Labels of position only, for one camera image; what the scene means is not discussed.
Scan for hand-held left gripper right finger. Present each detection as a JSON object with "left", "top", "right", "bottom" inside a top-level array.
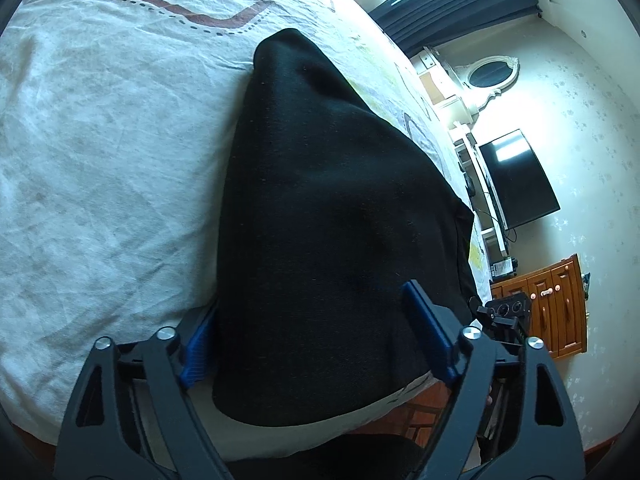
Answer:
[{"left": 400, "top": 280, "right": 586, "bottom": 480}]

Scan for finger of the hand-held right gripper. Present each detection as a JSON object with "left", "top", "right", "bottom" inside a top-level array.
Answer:
[{"left": 468, "top": 294, "right": 501, "bottom": 322}]

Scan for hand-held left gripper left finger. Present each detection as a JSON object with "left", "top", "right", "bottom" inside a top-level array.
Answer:
[{"left": 52, "top": 304, "right": 236, "bottom": 480}]

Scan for black pants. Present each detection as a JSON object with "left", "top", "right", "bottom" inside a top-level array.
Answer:
[{"left": 212, "top": 27, "right": 477, "bottom": 428}]

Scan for brown wooden cabinet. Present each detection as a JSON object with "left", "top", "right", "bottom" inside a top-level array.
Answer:
[{"left": 490, "top": 253, "right": 589, "bottom": 359}]

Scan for white television cabinet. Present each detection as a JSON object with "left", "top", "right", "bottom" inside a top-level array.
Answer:
[{"left": 451, "top": 130, "right": 512, "bottom": 262}]

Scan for black television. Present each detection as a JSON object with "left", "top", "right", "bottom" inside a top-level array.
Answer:
[{"left": 477, "top": 128, "right": 561, "bottom": 231}]

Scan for patterned white bed sheet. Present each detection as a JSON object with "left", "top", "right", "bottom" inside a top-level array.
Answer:
[{"left": 0, "top": 0, "right": 493, "bottom": 461}]

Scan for white dressing table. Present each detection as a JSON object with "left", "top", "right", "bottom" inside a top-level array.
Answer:
[{"left": 417, "top": 46, "right": 482, "bottom": 132}]

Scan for white oval vanity mirror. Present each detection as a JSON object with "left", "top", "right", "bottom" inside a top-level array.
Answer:
[{"left": 466, "top": 55, "right": 521, "bottom": 107}]

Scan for dark blue curtain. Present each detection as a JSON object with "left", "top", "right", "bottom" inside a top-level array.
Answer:
[{"left": 372, "top": 0, "right": 544, "bottom": 59}]

